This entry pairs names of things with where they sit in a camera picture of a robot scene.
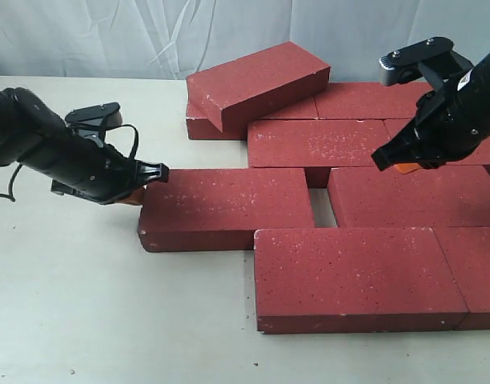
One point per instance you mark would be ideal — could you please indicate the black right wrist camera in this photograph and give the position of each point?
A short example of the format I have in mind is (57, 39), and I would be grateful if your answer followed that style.
(433, 59)

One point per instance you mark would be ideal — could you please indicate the red brick back left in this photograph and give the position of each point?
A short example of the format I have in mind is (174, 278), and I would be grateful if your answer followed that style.
(199, 127)

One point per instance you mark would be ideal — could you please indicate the red brick middle right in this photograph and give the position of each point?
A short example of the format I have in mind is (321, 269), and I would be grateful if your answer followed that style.
(454, 196)

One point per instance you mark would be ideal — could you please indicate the red brick angled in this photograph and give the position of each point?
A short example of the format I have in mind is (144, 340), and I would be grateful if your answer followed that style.
(247, 88)

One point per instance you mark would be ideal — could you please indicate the red brick placed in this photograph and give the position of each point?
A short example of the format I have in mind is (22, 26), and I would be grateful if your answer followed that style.
(221, 209)

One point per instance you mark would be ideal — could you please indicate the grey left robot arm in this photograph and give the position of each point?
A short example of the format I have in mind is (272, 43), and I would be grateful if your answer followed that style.
(14, 137)

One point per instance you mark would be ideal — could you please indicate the red brick front left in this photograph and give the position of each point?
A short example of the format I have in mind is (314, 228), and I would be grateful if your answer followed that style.
(353, 280)

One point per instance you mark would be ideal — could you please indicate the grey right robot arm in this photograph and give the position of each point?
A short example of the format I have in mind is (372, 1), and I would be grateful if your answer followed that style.
(451, 120)

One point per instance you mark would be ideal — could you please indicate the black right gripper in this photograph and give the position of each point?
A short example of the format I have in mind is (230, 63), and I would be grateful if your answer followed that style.
(450, 122)

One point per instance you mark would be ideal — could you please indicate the red brick back right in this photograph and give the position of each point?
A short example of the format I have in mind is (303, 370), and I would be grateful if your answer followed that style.
(369, 100)

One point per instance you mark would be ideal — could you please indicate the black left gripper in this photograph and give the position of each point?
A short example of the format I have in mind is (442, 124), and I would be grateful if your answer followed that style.
(80, 162)

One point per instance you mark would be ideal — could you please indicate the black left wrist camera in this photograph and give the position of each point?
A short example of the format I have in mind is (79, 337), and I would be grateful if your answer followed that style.
(95, 118)

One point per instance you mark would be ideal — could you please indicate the red brick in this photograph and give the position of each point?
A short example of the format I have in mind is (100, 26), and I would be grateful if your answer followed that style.
(199, 127)
(353, 280)
(369, 100)
(467, 251)
(454, 196)

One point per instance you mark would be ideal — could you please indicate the red brick front right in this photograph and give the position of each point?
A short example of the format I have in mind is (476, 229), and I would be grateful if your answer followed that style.
(467, 251)

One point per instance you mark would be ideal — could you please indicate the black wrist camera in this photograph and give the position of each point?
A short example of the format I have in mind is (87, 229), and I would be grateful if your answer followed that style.
(95, 118)
(433, 59)

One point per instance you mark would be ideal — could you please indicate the white backdrop curtain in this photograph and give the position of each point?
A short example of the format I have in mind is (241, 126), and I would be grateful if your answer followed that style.
(172, 39)

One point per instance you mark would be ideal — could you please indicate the red brick second row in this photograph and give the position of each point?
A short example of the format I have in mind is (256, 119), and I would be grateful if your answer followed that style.
(480, 157)
(314, 146)

